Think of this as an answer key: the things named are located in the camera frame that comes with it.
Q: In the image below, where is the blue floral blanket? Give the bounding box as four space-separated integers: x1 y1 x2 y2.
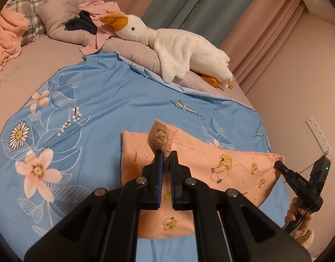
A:
0 51 291 262

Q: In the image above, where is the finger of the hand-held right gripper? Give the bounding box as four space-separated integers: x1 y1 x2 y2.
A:
274 160 294 181

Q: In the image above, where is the person's right hand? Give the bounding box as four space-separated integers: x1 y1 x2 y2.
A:
284 196 314 238

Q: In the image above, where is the pink curtain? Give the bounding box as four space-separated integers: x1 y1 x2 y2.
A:
80 0 322 95

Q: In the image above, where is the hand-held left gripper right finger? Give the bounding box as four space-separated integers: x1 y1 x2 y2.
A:
169 151 312 262

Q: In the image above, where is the grey plaid pillow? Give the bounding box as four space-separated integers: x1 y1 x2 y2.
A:
19 0 81 46

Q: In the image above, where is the person's right forearm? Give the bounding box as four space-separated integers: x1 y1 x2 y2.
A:
289 214 315 249

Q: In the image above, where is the dark navy cloth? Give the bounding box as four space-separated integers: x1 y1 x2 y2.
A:
64 10 99 36

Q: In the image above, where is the white cable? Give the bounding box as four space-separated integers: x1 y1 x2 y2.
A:
296 150 330 176

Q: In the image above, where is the white power strip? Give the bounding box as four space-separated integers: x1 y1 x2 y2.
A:
305 115 333 155

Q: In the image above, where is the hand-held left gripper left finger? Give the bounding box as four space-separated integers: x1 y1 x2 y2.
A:
24 151 165 262

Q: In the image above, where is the pile of pink clothes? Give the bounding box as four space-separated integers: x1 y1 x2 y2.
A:
0 6 30 77

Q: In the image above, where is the pink cartoon print garment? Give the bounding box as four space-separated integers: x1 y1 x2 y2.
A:
120 119 286 240

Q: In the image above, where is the grey blue curtain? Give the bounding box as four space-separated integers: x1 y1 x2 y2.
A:
142 0 240 48

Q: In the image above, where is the white goose plush toy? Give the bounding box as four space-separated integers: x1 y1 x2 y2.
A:
99 14 235 90

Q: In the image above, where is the pink garment on pillow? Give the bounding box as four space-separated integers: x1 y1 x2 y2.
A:
78 0 122 57

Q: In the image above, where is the long mauve pillow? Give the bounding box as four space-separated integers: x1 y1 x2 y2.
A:
101 36 259 102

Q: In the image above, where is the pink bed sheet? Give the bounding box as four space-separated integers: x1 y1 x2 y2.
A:
0 31 267 145

